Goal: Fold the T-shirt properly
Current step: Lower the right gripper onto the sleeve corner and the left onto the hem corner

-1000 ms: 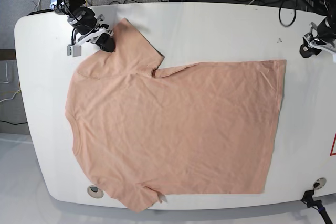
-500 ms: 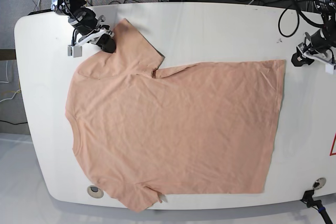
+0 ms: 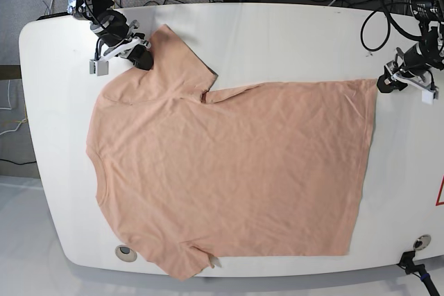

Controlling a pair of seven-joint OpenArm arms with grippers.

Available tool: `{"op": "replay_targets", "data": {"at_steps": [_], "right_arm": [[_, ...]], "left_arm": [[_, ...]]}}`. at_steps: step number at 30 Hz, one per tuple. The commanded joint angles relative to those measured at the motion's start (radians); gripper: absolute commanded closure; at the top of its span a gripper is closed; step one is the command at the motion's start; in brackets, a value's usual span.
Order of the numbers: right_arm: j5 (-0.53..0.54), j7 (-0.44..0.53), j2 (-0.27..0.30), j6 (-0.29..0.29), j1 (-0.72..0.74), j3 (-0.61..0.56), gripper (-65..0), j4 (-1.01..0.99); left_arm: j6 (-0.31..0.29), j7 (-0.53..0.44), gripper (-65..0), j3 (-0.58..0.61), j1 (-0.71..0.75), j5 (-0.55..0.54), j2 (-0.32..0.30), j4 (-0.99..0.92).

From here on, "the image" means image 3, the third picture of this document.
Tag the red triangle warning sticker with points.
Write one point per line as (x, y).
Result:
(440, 199)

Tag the peach pink T-shirt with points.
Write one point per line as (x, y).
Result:
(186, 173)

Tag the black clamp mount with cable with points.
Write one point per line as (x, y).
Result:
(407, 264)

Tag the white camera bracket image-right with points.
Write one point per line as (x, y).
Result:
(425, 83)

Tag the silver table grommet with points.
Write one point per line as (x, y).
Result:
(125, 254)
(422, 242)

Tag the left silver table grommet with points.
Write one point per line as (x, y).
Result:
(125, 254)

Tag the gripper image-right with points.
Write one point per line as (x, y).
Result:
(415, 62)

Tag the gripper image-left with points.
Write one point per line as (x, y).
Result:
(111, 29)

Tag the white camera bracket image-left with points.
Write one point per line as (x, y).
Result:
(99, 64)

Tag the black flat bar table edge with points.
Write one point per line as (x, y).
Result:
(55, 15)

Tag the right silver table grommet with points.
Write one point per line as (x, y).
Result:
(422, 242)

